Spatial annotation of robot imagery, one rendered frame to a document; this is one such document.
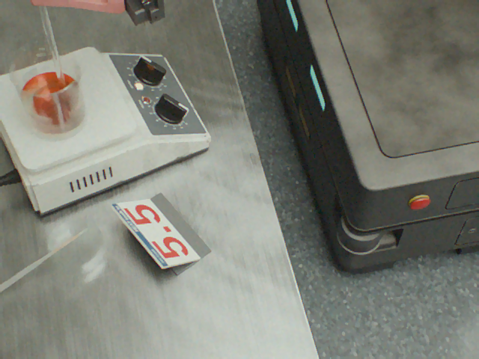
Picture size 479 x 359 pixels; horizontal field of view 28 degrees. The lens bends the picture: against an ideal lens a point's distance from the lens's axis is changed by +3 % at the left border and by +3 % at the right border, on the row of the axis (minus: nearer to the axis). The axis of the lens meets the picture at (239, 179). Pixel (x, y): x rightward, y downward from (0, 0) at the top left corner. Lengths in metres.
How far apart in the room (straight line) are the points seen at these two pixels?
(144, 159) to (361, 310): 0.88
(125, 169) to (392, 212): 0.68
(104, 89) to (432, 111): 0.73
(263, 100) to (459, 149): 0.58
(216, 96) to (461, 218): 0.71
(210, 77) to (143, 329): 0.32
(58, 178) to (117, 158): 0.06
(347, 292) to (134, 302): 0.89
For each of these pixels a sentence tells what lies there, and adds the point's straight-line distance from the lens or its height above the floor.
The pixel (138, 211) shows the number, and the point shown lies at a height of 0.77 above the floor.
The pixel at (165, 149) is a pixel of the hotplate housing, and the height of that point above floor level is 0.79.
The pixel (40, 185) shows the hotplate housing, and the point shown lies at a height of 0.81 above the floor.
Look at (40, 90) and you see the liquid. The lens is 0.94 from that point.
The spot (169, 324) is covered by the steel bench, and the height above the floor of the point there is 0.75.
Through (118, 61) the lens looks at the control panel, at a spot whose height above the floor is 0.81.
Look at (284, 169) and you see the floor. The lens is 1.91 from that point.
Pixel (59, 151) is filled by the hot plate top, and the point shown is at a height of 0.84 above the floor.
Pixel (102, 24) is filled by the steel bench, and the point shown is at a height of 0.75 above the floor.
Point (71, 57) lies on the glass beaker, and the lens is 0.91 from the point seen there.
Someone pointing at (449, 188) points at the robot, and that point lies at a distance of 1.55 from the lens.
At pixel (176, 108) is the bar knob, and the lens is 0.99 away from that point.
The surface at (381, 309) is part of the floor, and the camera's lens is 1.79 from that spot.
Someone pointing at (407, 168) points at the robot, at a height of 0.36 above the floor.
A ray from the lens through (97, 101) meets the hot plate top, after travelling 0.97.
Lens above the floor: 1.62
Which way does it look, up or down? 59 degrees down
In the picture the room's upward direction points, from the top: 2 degrees clockwise
